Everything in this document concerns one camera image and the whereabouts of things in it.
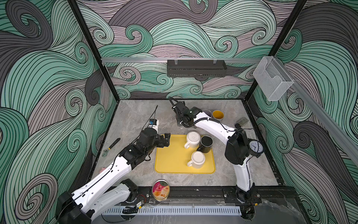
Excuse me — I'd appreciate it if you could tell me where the glass jar black lid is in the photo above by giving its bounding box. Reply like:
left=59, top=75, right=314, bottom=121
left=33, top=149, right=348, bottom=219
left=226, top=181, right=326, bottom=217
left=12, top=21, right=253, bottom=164
left=236, top=117, right=249, bottom=127

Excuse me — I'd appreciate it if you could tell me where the white slotted cable duct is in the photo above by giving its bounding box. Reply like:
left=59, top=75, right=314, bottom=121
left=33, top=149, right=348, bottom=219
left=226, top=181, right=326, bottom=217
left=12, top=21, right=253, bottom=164
left=102, top=205, right=242, bottom=216

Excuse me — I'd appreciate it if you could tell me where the blue butterfly mug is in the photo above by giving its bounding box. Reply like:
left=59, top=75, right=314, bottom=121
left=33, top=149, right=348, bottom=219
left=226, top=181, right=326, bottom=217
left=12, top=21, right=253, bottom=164
left=212, top=110, right=224, bottom=120

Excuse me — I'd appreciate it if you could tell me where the pink ceramic mug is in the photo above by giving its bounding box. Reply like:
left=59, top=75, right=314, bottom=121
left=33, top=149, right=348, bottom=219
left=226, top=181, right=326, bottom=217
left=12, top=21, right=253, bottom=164
left=202, top=109, right=212, bottom=117

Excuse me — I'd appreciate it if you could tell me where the aluminium wall rail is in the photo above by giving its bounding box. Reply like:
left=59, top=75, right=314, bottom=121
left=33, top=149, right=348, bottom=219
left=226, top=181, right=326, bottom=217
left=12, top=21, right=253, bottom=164
left=101, top=57, right=261, bottom=63

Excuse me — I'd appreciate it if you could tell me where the black handled tool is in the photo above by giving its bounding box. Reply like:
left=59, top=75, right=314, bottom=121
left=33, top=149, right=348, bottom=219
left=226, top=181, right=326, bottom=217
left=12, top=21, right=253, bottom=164
left=102, top=138, right=121, bottom=157

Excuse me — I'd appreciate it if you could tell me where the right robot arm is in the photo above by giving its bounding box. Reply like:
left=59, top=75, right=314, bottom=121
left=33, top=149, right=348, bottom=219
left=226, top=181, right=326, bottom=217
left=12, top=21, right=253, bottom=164
left=169, top=97, right=264, bottom=202

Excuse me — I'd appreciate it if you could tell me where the round colourful tin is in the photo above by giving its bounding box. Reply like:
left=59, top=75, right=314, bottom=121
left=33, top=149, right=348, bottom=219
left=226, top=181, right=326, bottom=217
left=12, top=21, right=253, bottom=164
left=152, top=180, right=170, bottom=201

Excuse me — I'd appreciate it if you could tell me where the black wall shelf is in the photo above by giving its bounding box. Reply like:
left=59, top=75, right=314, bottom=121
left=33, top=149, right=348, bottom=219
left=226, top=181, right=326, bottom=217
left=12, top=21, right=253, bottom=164
left=167, top=60, right=227, bottom=77

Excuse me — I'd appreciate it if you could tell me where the black alarm clock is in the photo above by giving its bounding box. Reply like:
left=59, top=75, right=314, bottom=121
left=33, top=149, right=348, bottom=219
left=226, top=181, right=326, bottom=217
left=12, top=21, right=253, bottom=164
left=249, top=140, right=264, bottom=158

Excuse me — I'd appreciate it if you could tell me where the white ceramic mug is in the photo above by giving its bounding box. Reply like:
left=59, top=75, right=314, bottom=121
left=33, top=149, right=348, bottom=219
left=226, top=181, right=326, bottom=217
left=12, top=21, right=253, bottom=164
left=187, top=151, right=206, bottom=169

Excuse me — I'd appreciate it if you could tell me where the clear plastic wall bin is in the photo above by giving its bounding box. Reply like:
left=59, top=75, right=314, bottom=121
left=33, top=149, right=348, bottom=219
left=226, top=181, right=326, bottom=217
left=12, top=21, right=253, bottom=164
left=253, top=56, right=294, bottom=101

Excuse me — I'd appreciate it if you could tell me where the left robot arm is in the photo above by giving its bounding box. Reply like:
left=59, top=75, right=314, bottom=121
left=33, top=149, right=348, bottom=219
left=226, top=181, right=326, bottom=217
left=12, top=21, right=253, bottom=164
left=55, top=127, right=171, bottom=224

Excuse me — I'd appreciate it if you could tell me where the yellow plastic tray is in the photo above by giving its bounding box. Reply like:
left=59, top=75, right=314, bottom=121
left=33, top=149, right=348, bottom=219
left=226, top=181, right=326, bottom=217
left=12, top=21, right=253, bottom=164
left=154, top=134, right=216, bottom=174

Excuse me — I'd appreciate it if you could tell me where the white ribbed-base mug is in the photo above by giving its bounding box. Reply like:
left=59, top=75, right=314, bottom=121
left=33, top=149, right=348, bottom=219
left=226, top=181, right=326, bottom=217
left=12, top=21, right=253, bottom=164
left=184, top=131, right=201, bottom=149

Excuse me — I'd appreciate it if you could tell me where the black ceramic mug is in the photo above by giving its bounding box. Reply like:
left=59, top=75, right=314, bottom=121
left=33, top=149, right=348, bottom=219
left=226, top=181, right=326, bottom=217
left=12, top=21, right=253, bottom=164
left=197, top=135, right=213, bottom=154

